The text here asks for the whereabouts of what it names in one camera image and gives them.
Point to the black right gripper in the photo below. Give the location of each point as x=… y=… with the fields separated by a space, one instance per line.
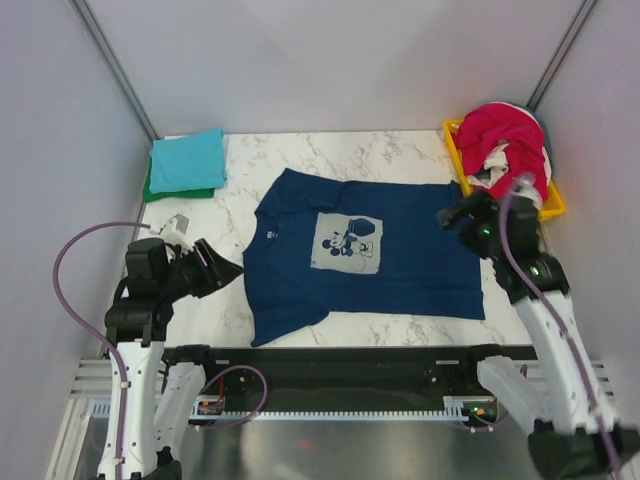
x=478 y=206

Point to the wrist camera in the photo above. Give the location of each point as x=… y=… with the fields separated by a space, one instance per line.
x=524 y=186
x=173 y=231

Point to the white slotted cable duct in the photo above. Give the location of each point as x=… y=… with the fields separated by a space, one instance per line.
x=488 y=413

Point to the light blue folded t shirt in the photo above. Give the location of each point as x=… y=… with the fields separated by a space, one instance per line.
x=189 y=162

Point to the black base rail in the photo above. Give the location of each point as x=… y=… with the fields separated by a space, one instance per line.
x=345 y=379

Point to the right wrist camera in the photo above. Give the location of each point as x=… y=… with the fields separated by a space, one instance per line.
x=524 y=186

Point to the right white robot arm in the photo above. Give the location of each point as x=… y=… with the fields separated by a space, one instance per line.
x=572 y=429

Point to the green folded t shirt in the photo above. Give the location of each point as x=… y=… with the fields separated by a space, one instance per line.
x=149 y=197

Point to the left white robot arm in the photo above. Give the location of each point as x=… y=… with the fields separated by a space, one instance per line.
x=147 y=422

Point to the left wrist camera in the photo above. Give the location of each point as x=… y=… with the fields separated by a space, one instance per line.
x=173 y=231

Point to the yellow plastic bin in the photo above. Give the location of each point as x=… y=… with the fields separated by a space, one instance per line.
x=553 y=207

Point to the navy blue printed t shirt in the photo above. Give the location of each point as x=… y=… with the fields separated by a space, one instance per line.
x=323 y=246

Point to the pink t shirt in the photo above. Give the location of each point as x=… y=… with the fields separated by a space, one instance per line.
x=500 y=142

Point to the white t shirt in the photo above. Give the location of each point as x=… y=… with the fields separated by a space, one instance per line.
x=495 y=166

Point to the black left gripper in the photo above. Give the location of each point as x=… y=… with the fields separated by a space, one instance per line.
x=220 y=270

